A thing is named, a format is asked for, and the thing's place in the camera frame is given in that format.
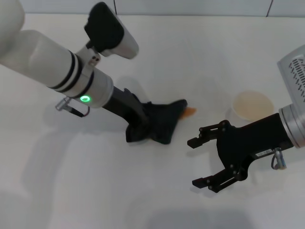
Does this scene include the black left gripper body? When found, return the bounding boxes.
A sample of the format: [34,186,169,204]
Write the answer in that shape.
[102,85,150,126]

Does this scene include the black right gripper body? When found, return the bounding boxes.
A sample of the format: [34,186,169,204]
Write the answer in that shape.
[215,113,295,181]

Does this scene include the white paper cup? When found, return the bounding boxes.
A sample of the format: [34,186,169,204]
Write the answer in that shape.
[226,90,274,122]

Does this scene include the dark blue rag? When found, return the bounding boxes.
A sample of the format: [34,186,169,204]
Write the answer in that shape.
[125,98,189,146]

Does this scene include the brown liquid spill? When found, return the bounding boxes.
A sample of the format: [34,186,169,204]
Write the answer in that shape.
[180,106,197,119]

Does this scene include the right arm connector cable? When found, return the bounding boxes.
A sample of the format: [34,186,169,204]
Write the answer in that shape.
[271,147,286,170]

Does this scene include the arm connector cable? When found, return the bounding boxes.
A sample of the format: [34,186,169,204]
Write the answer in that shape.
[55,97,91,117]
[271,147,286,170]

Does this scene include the left arm connector cable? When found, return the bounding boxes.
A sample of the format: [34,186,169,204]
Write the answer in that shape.
[55,97,91,117]

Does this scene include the left wrist camera housing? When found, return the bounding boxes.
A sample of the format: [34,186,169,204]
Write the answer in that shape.
[83,1,139,60]

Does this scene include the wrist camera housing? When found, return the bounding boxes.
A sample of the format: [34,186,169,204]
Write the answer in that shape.
[277,45,305,107]
[83,1,139,60]

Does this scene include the right wrist camera housing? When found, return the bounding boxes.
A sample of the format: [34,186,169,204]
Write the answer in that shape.
[277,45,305,107]

